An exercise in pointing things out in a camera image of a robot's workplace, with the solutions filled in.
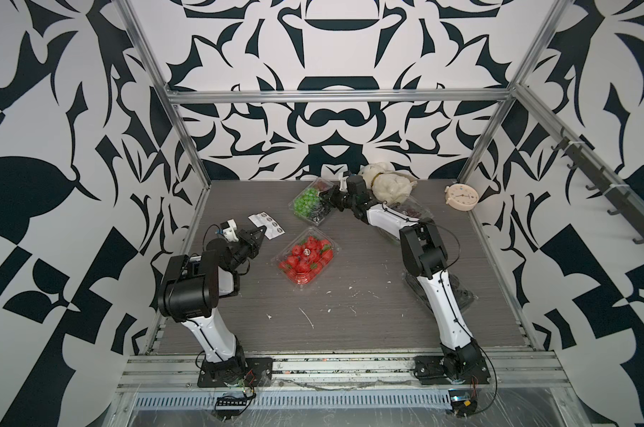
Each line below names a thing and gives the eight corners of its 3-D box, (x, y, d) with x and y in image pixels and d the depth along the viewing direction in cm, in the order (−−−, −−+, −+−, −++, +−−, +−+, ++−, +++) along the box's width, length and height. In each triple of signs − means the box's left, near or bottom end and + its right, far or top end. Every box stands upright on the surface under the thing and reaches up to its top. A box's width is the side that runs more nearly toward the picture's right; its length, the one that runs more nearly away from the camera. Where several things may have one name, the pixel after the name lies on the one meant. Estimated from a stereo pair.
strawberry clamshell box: (272, 266, 95) (269, 256, 90) (309, 232, 104) (308, 222, 99) (302, 293, 88) (301, 285, 83) (339, 255, 97) (340, 246, 92)
